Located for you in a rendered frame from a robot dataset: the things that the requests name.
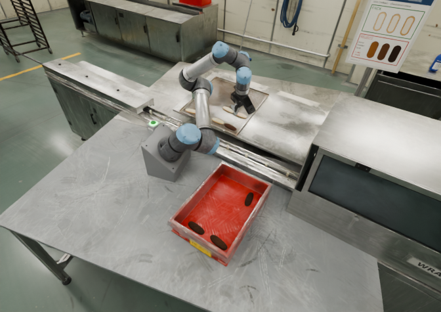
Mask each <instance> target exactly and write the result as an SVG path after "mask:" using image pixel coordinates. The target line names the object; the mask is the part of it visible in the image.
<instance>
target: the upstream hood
mask: <svg viewBox="0 0 441 312"><path fill-rule="evenodd" d="M41 65H42V67H43V68H44V70H46V71H48V72H50V73H52V74H54V75H56V76H58V77H60V78H62V79H65V80H66V81H68V82H71V83H73V84H75V85H77V86H79V87H81V88H84V89H86V90H88V91H90V92H92V93H94V94H96V95H98V96H100V97H102V98H104V99H106V100H109V101H111V102H113V103H115V104H117V105H119V106H122V107H124V108H126V109H128V110H130V111H132V112H134V113H136V114H139V113H141V112H142V111H143V108H145V107H147V106H148V105H150V106H152V105H153V106H154V98H152V97H149V96H148V95H145V94H143V93H140V92H138V91H135V90H134V89H131V88H129V87H126V86H124V85H122V84H120V83H117V82H114V81H112V80H110V79H108V78H105V77H103V76H100V75H98V74H96V73H94V72H91V71H89V70H86V69H84V68H82V67H79V66H77V65H75V64H72V63H70V62H68V61H65V60H62V59H61V58H58V59H56V60H52V61H50V62H46V63H44V64H41Z"/></svg>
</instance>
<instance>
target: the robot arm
mask: <svg viewBox="0 0 441 312"><path fill-rule="evenodd" d="M223 62H225V63H227V64H229V65H231V66H233V67H235V69H236V85H235V86H234V89H235V91H234V92H233V93H231V99H232V101H233V102H234V103H236V104H235V105H231V108H232V109H233V111H234V114H235V115H237V114H238V111H239V109H240V107H241V106H244V108H245V109H246V111H247V113H248V114H252V113H254V112H255V111H256V110H255V107H254V106H253V103H252V102H251V100H250V98H249V96H248V92H249V86H250V83H251V78H252V73H251V70H250V64H249V63H250V59H249V55H248V53H247V52H245V51H244V52H243V51H240V52H237V51H236V50H234V49H233V48H231V47H229V46H228V45H227V44H225V43H223V42H222V41H218V42H216V43H215V45H214V46H213V48H212V52H211V53H209V54H208V55H206V56H204V57H203V58H201V59H200V60H198V61H197V62H195V63H194V64H193V65H191V66H186V67H185V68H183V69H182V70H181V71H180V74H179V76H178V80H179V83H180V85H181V87H182V88H183V89H185V90H187V91H189V92H191V93H192V98H193V99H194V100H195V109H196V126H195V125H194V124H191V123H186V124H184V125H182V126H180V127H179V128H178V129H177V130H176V131H175V132H174V133H173V134H172V135H170V136H167V137H164V138H162V139H161V140H160V141H159V143H158V145H157V149H158V152H159V154H160V155H161V157H162V158H163V159H165V160H167V161H169V162H175V161H177V160H178V159H179V158H180V157H181V156H182V154H183V152H184V151H185V150H187V149H188V150H193V151H196V152H200V153H203V154H208V155H211V154H214V153H215V152H216V151H217V149H218V147H219V143H220V141H219V138H218V137H217V136H215V132H214V129H213V128H211V120H210V113H209V101H208V98H209V97H210V96H211V94H212V90H213V84H212V83H211V82H210V81H209V80H208V79H205V78H203V77H201V75H202V74H204V73H206V72H208V71H210V70H211V69H213V68H215V67H216V66H218V65H220V64H222V63H223Z"/></svg>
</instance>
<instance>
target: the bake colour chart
mask: <svg viewBox="0 0 441 312"><path fill-rule="evenodd" d="M436 2H437V0H369V1H368V2H367V5H366V9H365V11H364V13H363V16H362V19H361V21H360V24H359V26H358V29H357V31H356V35H355V36H354V39H353V42H352V45H351V47H350V50H349V52H348V55H347V57H346V60H345V62H347V63H351V64H357V65H361V66H366V67H370V68H375V69H379V70H384V71H388V72H394V73H398V71H399V69H400V68H401V66H402V64H403V62H404V61H405V59H406V57H407V55H408V53H409V51H410V49H411V48H412V46H413V44H414V42H415V40H416V39H417V36H418V35H419V33H420V31H421V29H422V27H423V26H424V24H425V22H426V20H427V18H428V17H429V14H430V13H431V11H432V9H433V7H434V6H435V4H436Z"/></svg>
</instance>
